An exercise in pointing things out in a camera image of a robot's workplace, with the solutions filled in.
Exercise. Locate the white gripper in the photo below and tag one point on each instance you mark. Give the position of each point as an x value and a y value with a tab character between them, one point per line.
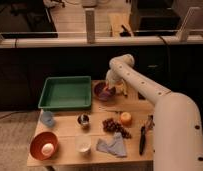
112	79

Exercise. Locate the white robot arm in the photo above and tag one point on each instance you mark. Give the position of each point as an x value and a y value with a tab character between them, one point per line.
177	130

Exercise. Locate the purple bowl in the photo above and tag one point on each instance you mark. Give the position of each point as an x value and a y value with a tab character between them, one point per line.
102	92

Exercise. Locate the orange bowl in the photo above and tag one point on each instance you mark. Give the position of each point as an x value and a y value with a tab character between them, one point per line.
39	141

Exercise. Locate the yellow banana toy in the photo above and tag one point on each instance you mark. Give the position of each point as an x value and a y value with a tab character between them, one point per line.
121	88

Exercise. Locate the orange fruit toy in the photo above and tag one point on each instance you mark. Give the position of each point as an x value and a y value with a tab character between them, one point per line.
126	118

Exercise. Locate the bunch of dark grapes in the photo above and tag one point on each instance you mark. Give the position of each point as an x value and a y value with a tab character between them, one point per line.
110	125

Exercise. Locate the small metal cup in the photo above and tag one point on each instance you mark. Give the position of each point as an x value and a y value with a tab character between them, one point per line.
83	121

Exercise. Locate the wooden table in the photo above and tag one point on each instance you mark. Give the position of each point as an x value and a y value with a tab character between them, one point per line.
66	129

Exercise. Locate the green plastic tray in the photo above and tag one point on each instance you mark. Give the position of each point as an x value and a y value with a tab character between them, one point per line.
66	93

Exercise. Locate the blue cloth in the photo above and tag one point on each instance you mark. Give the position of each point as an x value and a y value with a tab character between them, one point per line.
116	147

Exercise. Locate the clear plastic cup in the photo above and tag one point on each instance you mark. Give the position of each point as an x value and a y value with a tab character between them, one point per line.
83	144

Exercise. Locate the light blue cup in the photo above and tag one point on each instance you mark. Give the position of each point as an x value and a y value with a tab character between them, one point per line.
47	118

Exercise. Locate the white egg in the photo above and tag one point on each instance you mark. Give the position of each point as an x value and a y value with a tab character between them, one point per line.
47	149

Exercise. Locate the black handled tool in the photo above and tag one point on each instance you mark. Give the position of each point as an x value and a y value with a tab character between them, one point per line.
144	129

